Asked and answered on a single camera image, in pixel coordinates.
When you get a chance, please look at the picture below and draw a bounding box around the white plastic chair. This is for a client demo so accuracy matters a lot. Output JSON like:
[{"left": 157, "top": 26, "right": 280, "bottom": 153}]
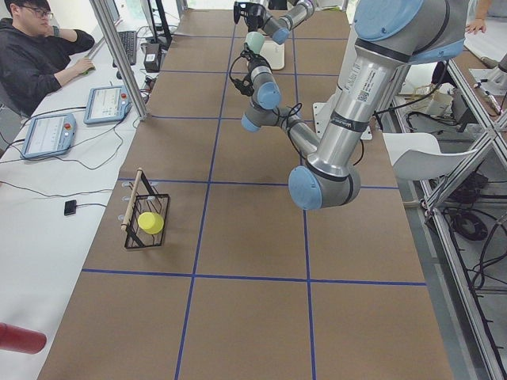
[{"left": 383, "top": 132, "right": 478, "bottom": 181}]

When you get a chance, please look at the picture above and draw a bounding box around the red cylindrical bottle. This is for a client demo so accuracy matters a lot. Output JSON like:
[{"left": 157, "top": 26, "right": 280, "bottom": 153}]
[{"left": 1, "top": 322, "right": 47, "bottom": 355}]

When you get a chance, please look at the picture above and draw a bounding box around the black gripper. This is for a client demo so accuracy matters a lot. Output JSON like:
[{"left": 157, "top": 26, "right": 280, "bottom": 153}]
[
  {"left": 245, "top": 2, "right": 265, "bottom": 32},
  {"left": 242, "top": 42, "right": 268, "bottom": 68}
]

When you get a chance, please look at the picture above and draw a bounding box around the black monitor stand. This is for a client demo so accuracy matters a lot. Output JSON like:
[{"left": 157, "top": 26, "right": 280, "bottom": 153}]
[{"left": 152, "top": 0, "right": 173, "bottom": 50}]

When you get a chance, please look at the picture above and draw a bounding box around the black power adapter box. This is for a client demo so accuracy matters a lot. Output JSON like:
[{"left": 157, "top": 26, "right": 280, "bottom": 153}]
[{"left": 143, "top": 44, "right": 162, "bottom": 73}]

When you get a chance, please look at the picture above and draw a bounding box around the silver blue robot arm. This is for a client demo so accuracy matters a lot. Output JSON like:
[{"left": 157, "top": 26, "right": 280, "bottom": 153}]
[
  {"left": 234, "top": 0, "right": 315, "bottom": 45},
  {"left": 242, "top": 1, "right": 468, "bottom": 210}
]

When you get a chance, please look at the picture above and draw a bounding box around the person in black hoodie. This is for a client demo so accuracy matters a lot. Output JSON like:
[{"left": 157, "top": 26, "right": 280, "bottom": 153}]
[{"left": 1, "top": 1, "right": 95, "bottom": 116}]

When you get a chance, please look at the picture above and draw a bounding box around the far blue teach pendant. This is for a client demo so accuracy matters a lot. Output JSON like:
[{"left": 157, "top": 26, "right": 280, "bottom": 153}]
[{"left": 83, "top": 85, "right": 132, "bottom": 125}]

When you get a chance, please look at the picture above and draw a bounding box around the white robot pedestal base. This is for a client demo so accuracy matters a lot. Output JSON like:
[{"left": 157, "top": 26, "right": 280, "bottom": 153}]
[{"left": 312, "top": 28, "right": 357, "bottom": 137}]

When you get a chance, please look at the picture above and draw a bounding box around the small black puck device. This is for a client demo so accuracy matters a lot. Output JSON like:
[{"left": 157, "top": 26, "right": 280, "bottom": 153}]
[{"left": 63, "top": 199, "right": 77, "bottom": 216}]

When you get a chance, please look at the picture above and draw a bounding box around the yellow plastic cup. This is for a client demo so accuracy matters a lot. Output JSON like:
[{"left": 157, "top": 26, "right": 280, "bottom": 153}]
[{"left": 137, "top": 212, "right": 164, "bottom": 234}]

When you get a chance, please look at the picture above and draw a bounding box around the aluminium frame post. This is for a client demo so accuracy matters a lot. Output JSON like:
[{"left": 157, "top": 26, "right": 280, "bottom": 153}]
[{"left": 90, "top": 0, "right": 148, "bottom": 121}]

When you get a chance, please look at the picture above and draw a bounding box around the blue teach pendant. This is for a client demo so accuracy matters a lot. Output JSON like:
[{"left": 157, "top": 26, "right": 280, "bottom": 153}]
[
  {"left": 20, "top": 113, "right": 76, "bottom": 160},
  {"left": 83, "top": 85, "right": 132, "bottom": 125}
]

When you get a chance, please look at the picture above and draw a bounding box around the near blue teach pendant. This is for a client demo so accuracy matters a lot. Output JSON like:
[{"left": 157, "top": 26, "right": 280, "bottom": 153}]
[{"left": 20, "top": 113, "right": 76, "bottom": 160}]

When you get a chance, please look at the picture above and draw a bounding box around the light green plastic cup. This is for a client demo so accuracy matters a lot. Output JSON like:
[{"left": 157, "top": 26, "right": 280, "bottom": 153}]
[{"left": 245, "top": 32, "right": 265, "bottom": 55}]

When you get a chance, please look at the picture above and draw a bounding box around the black wire cup rack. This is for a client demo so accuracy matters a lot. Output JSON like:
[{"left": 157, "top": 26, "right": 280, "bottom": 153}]
[{"left": 120, "top": 168, "right": 171, "bottom": 250}]

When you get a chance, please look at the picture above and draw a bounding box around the black keyboard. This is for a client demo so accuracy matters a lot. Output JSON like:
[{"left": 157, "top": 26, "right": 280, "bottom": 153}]
[{"left": 118, "top": 31, "right": 137, "bottom": 66}]

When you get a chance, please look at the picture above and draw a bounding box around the cream rabbit tray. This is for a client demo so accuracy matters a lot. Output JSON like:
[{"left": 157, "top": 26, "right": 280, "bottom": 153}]
[{"left": 260, "top": 40, "right": 285, "bottom": 70}]

